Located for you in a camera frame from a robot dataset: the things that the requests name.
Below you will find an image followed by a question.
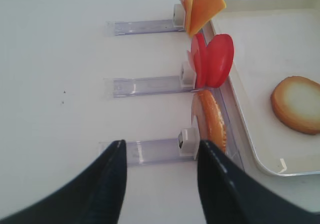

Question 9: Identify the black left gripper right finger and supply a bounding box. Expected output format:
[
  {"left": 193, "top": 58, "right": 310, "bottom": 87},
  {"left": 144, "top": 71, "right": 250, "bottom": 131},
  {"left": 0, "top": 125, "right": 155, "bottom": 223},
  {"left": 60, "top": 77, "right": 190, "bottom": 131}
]
[{"left": 197, "top": 140, "right": 320, "bottom": 224}]

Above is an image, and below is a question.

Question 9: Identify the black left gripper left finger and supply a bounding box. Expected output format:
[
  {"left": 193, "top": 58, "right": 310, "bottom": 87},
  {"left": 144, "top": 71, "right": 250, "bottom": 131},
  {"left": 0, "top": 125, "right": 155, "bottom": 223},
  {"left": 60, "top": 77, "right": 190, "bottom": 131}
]
[{"left": 0, "top": 140, "right": 127, "bottom": 224}]

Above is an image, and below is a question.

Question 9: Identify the standing bread slice left rack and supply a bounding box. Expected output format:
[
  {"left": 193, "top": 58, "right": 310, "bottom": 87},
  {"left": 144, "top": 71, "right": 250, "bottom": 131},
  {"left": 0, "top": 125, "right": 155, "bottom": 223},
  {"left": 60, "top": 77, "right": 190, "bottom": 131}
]
[{"left": 191, "top": 90, "right": 227, "bottom": 153}]

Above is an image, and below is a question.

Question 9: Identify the round bread slice on tray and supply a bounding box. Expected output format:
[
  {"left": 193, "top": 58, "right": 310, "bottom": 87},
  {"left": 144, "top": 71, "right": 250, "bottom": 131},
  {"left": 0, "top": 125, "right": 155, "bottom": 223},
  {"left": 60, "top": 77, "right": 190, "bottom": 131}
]
[{"left": 270, "top": 76, "right": 320, "bottom": 135}]

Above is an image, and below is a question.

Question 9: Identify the rear red tomato slice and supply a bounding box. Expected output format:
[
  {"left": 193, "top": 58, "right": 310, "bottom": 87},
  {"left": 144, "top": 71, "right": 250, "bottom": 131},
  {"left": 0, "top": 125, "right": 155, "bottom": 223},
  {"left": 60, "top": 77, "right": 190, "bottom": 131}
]
[{"left": 190, "top": 33, "right": 208, "bottom": 89}]

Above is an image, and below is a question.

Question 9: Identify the red tomato slice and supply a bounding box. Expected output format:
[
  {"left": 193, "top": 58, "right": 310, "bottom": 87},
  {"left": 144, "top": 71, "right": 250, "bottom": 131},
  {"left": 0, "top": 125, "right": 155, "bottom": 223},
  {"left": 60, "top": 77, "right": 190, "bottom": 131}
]
[
  {"left": 190, "top": 33, "right": 208, "bottom": 89},
  {"left": 206, "top": 34, "right": 235, "bottom": 88}
]

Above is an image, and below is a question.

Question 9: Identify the front red tomato slice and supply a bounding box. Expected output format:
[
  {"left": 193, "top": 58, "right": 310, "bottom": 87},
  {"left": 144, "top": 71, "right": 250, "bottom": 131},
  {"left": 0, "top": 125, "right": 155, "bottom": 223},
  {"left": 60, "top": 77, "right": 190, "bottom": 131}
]
[{"left": 206, "top": 34, "right": 235, "bottom": 88}]

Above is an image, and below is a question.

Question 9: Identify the front orange cheese slice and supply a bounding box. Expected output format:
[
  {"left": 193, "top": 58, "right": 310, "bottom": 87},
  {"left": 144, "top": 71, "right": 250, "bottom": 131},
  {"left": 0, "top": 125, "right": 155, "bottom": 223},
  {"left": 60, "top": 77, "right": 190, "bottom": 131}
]
[{"left": 188, "top": 0, "right": 226, "bottom": 37}]

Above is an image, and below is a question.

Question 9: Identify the orange cheese slice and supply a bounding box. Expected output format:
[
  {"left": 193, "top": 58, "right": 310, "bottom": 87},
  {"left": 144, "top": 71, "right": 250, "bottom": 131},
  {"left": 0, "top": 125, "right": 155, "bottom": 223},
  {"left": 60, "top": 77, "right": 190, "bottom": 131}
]
[
  {"left": 180, "top": 0, "right": 193, "bottom": 34},
  {"left": 188, "top": 0, "right": 226, "bottom": 37}
]

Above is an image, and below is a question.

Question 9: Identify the rear orange cheese slice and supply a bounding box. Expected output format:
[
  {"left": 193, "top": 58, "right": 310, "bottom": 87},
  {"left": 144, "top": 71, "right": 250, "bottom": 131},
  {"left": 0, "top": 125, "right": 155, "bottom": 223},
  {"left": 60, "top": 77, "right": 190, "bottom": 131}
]
[{"left": 180, "top": 0, "right": 193, "bottom": 34}]

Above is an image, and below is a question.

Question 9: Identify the clear acrylic left rack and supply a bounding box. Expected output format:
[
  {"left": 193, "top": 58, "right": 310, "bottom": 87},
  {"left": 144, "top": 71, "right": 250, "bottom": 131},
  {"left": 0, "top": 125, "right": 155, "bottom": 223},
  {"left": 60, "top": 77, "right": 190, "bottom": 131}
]
[{"left": 105, "top": 23, "right": 243, "bottom": 167}]

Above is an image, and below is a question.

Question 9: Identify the white rack slider block bottom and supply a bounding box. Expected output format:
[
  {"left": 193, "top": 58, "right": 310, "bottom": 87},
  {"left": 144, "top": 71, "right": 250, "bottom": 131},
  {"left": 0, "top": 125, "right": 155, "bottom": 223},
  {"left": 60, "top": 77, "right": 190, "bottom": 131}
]
[{"left": 178, "top": 127, "right": 200, "bottom": 160}]

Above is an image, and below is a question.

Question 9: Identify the white rack slider block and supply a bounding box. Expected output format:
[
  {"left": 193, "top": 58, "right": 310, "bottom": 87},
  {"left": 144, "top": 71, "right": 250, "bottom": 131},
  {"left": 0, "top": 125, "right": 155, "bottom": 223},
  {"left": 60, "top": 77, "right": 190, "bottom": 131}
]
[
  {"left": 178, "top": 127, "right": 200, "bottom": 160},
  {"left": 172, "top": 4, "right": 185, "bottom": 28},
  {"left": 179, "top": 61, "right": 197, "bottom": 89}
]

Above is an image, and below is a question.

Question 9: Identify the white rectangular tray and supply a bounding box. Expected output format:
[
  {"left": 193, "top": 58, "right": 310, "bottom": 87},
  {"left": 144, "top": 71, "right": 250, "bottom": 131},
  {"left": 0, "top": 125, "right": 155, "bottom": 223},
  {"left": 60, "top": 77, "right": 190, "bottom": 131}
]
[{"left": 211, "top": 0, "right": 320, "bottom": 176}]

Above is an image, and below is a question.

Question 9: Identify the white rack slider block middle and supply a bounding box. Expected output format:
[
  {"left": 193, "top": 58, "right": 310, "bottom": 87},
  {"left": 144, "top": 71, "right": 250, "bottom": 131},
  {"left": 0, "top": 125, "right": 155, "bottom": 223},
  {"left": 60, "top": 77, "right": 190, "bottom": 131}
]
[{"left": 179, "top": 61, "right": 197, "bottom": 89}]

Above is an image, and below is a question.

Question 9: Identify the white rack slider block top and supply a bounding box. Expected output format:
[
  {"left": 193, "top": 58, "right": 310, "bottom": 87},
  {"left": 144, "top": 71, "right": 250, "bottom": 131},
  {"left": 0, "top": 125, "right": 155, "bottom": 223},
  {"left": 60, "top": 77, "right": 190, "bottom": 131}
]
[{"left": 172, "top": 4, "right": 185, "bottom": 28}]

